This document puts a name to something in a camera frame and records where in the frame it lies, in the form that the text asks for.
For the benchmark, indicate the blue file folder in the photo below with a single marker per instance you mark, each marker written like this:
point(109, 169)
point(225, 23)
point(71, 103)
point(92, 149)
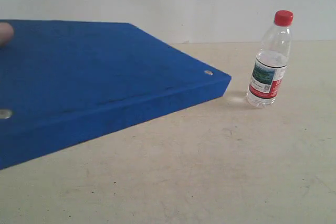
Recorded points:
point(64, 83)

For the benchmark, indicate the person's open bare hand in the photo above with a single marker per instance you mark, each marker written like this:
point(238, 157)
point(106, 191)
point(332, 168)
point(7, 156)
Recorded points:
point(6, 33)

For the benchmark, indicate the clear red-capped water bottle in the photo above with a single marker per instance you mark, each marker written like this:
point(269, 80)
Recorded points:
point(271, 61)

